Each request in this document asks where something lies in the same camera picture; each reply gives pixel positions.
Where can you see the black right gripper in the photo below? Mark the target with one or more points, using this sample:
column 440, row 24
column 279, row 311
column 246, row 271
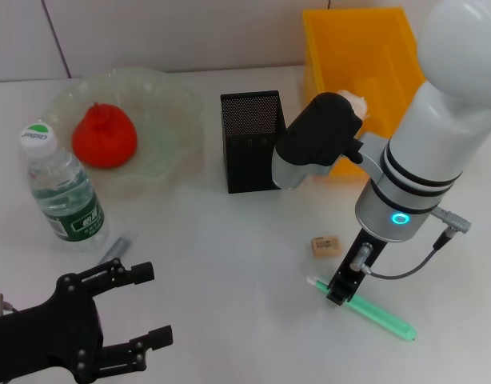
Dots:
column 359, row 256

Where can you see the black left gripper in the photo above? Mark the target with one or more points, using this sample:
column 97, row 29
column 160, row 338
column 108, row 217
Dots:
column 41, row 340

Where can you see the mint green pen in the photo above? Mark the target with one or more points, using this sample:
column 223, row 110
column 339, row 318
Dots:
column 377, row 318

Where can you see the small tan eraser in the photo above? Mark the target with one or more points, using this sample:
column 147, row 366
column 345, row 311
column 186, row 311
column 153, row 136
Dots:
column 327, row 247

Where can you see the clear water bottle green label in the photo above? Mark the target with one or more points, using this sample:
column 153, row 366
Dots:
column 63, row 188

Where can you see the red-orange fruit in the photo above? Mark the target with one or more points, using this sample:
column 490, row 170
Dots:
column 105, row 140

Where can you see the white paper ball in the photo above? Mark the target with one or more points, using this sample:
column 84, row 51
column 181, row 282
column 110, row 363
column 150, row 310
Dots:
column 359, row 105

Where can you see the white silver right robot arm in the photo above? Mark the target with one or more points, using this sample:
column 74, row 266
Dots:
column 441, row 120

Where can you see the grey marker pen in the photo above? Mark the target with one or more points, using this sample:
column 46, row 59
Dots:
column 117, row 249

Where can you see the black mesh pen holder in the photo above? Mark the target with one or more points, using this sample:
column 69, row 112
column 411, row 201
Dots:
column 245, row 160

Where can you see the pale green glass fruit plate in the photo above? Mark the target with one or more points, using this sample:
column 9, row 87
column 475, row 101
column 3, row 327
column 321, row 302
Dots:
column 165, row 120

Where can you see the yellow plastic bin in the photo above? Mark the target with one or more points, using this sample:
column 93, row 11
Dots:
column 349, row 48

